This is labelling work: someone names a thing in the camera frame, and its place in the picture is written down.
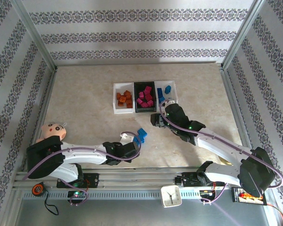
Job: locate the blue lego brick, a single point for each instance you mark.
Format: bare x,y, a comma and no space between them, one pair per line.
142,133
160,91
137,140
168,89
161,99

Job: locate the pink lego brick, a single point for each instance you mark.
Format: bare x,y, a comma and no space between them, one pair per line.
139,101
145,105
150,102
148,97
148,89
141,95

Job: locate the orange lego brick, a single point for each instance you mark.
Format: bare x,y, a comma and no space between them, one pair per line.
120,103
129,101
127,93
129,106
119,96
122,99

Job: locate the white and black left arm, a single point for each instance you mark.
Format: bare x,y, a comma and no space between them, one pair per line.
85,156

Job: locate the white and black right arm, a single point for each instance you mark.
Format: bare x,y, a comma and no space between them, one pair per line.
217,146

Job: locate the white plastic bin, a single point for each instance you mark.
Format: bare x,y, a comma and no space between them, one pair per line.
116,88
173,93

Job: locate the black plastic bin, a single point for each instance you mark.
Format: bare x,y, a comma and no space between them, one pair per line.
136,86

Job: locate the controller board with LEDs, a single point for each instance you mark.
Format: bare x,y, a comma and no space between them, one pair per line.
207,193
77,194

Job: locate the white square alarm clock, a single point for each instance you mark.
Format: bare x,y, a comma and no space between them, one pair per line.
171,196

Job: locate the pink plush doll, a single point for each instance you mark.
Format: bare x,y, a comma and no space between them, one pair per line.
53,129

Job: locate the black power distribution board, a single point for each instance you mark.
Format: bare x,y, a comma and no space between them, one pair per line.
235,198

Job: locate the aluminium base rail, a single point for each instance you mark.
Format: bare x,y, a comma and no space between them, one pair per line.
136,175

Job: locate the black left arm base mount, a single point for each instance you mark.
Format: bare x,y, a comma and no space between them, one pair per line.
93,180

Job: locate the aluminium side rail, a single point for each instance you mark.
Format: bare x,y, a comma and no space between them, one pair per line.
233,99
45,99

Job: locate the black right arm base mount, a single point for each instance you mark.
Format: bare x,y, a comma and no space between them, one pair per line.
188,180

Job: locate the aluminium cross rail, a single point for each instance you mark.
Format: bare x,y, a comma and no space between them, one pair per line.
132,63

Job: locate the aluminium frame post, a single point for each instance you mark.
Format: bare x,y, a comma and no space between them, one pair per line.
34,33
243,33

